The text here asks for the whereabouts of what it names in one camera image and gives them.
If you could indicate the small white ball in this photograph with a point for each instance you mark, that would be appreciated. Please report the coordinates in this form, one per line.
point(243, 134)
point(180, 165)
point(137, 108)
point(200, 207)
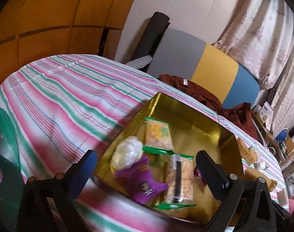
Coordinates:
point(260, 165)

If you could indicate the small cardboard box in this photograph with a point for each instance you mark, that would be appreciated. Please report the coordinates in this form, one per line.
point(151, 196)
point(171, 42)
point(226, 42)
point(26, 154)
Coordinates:
point(282, 197)

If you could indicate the purple snack packet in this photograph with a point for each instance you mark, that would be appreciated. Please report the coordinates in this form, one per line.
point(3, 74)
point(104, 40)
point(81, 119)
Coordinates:
point(199, 174)
point(142, 181)

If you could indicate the pale printed curtain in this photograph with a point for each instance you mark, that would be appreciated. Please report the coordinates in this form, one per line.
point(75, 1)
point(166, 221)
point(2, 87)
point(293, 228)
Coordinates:
point(289, 82)

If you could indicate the large white ball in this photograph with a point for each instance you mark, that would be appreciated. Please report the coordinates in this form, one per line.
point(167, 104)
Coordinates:
point(127, 152)

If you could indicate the white and blue carton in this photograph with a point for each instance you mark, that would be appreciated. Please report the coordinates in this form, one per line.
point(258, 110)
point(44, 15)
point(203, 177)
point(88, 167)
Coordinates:
point(265, 114)

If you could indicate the blue round desk lamp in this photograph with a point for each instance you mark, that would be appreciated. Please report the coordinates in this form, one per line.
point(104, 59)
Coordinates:
point(281, 135)

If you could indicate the wooden side desk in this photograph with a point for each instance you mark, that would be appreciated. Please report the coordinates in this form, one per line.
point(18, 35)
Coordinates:
point(270, 135)

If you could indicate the gold rectangular tin box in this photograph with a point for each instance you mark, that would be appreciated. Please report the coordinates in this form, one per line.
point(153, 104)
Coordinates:
point(192, 128)

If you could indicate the green printed lid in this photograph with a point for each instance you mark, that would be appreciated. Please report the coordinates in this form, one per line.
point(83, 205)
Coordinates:
point(4, 137)

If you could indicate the green-edged rice cracker packet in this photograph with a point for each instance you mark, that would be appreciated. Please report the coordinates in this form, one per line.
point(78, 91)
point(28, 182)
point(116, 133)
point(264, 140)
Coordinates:
point(159, 133)
point(185, 174)

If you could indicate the black rolled mat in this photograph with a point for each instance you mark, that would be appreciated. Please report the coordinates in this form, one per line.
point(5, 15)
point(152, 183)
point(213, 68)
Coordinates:
point(151, 33)

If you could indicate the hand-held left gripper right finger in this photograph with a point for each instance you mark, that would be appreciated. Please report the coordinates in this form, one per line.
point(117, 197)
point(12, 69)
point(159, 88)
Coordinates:
point(209, 171)

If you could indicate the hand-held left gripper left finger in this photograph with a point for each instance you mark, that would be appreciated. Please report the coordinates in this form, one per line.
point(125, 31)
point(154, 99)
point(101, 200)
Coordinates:
point(84, 168)

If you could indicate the pale printed hanging quilt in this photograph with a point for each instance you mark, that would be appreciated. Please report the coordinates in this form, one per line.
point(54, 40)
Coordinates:
point(262, 29)

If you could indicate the pink green striped tablecloth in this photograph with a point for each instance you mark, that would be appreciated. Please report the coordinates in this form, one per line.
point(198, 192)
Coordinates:
point(64, 89)

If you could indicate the wooden wardrobe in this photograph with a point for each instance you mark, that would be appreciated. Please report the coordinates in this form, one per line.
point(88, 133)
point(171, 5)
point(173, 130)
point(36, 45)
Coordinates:
point(52, 17)

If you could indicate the dark red garment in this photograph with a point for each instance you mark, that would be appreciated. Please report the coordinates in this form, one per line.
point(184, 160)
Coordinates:
point(204, 96)

